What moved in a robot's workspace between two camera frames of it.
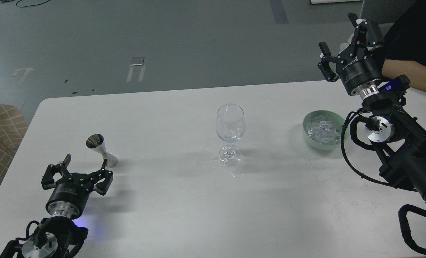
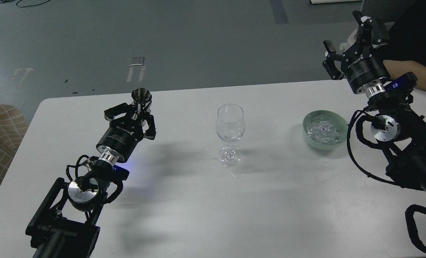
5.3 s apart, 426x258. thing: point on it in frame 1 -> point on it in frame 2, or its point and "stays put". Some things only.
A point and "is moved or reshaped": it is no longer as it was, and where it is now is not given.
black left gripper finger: (47, 181) -> (110, 113)
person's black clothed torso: (416, 36) stays put
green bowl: (322, 129) stays put
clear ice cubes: (325, 132) stays put
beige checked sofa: (4, 128) stays put
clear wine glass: (230, 126) stays put
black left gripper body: (69, 196) -> (122, 136)
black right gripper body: (360, 70) stays put
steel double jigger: (96, 142) is moved or reshaped
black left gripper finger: (102, 188) -> (148, 121)
